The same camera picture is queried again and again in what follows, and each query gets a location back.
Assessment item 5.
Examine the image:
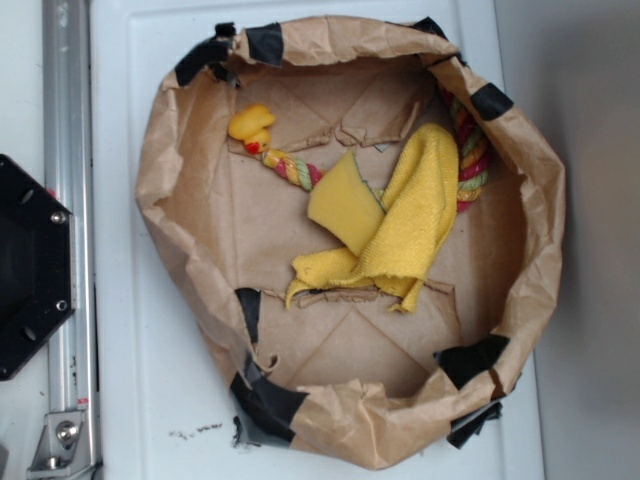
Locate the yellow cloth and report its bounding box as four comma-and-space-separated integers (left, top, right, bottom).
285, 123, 458, 313

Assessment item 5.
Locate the yellow sponge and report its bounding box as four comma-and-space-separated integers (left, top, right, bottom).
307, 150, 386, 256

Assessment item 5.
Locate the brown paper bag bin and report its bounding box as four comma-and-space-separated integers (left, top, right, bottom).
136, 16, 566, 470

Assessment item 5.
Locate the yellow rubber duck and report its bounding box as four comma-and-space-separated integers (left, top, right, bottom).
227, 103, 276, 155

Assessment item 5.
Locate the white tray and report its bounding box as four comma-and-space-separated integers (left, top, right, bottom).
87, 0, 547, 480

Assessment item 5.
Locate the multicolour braided rope toy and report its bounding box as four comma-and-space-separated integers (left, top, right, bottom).
260, 83, 491, 213

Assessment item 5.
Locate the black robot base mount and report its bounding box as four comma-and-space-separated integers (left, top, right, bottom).
1, 155, 75, 381

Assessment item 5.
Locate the aluminium extrusion rail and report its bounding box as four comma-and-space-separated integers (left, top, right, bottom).
42, 1, 102, 479

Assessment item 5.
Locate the metal corner bracket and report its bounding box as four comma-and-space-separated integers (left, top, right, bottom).
26, 410, 91, 479

